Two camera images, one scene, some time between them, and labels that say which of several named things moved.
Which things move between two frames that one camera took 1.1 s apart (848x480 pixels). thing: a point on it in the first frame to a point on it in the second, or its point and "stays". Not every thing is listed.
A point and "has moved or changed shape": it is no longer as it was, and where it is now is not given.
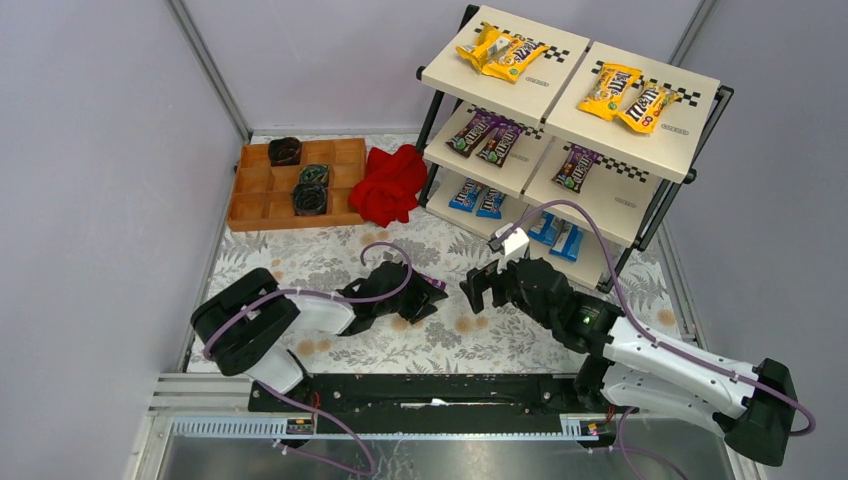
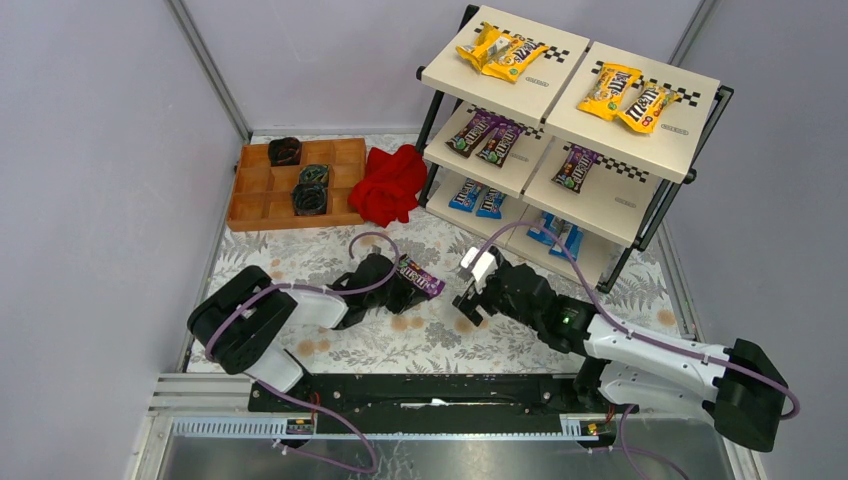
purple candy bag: [437, 283] has moved or changed shape
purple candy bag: [575, 167] stays
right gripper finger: [476, 280] to [467, 305]
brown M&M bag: [498, 147] stays
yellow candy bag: [609, 90] stays
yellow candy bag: [644, 109] stays
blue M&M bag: [545, 229] stays
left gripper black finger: [421, 304] to [404, 294]
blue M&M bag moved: [490, 203] stays
